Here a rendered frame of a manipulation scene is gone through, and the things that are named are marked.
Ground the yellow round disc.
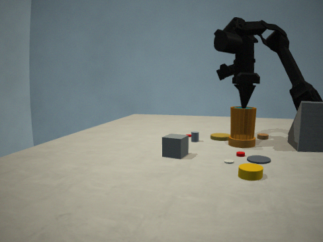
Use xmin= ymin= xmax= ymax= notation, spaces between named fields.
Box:
xmin=210 ymin=133 xmax=230 ymax=141

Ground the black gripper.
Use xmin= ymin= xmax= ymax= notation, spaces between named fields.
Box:
xmin=232 ymin=55 xmax=260 ymax=108

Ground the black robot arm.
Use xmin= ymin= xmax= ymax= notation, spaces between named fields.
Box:
xmin=214 ymin=17 xmax=323 ymax=110

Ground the small white disc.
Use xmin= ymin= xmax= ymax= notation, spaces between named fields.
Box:
xmin=224 ymin=159 xmax=234 ymax=164

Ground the yellow short cylinder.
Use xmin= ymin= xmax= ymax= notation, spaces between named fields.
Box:
xmin=238 ymin=163 xmax=263 ymax=181

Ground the grey cylinder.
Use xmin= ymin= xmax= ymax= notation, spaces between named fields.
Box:
xmin=191 ymin=132 xmax=199 ymax=142

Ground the grey flat disc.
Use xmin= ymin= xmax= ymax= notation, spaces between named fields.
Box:
xmin=247 ymin=155 xmax=271 ymax=164

